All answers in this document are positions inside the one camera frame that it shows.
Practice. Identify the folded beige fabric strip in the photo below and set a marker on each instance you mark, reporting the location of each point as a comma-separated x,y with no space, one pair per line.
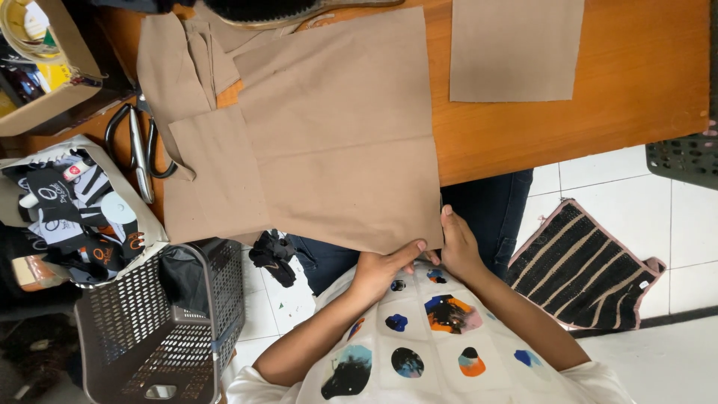
174,73

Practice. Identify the cardboard box with supplies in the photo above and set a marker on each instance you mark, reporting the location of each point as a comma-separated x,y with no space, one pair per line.
50,106

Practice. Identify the grey perforated plastic basket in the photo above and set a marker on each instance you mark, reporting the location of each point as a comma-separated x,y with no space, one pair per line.
146,348

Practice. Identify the black crumpled cloth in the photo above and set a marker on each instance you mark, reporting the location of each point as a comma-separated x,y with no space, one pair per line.
275,258

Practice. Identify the small beige fabric square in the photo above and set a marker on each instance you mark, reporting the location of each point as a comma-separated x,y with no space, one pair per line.
513,50

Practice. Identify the black striped doormat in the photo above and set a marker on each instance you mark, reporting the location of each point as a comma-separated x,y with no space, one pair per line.
578,269

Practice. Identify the dark perforated plastic basket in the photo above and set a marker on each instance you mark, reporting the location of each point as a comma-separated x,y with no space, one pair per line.
681,160

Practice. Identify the beige fabric rectangle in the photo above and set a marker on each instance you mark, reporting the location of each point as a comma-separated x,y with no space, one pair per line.
216,179

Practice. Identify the person's right hand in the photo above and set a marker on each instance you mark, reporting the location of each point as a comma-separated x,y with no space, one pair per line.
460,249

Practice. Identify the black plastic bag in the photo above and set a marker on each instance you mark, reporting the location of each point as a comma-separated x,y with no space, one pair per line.
182,278

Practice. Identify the clear tape roll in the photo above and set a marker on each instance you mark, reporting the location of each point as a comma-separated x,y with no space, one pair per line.
14,33

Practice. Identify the large beige fabric piece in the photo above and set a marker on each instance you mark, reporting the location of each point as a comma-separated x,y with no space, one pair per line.
336,129

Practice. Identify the person's left hand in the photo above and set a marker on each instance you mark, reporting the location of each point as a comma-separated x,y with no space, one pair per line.
376,272

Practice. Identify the person's white printed shirt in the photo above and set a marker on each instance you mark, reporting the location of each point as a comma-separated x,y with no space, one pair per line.
432,348

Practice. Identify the person's dark blue jeans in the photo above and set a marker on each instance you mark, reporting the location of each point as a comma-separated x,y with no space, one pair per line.
491,213

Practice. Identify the canvas bag of labels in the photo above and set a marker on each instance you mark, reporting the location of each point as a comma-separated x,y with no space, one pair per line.
73,224

